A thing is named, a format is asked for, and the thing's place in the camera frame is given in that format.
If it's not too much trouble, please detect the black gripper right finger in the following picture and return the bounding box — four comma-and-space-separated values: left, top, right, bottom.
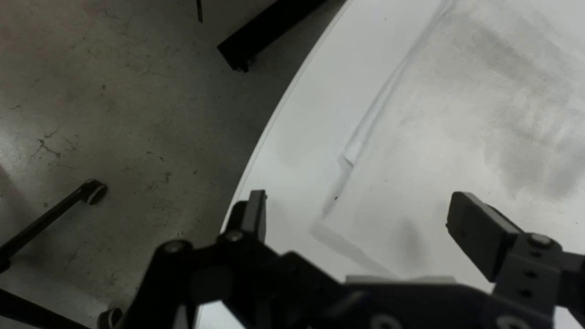
445, 192, 524, 283

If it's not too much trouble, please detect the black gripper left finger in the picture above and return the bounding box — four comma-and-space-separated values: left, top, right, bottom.
220, 190, 266, 241

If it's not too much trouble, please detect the white towel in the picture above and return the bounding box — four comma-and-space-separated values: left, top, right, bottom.
314, 0, 585, 283

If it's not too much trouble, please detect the black office chair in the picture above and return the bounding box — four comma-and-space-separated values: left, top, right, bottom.
0, 179, 107, 270

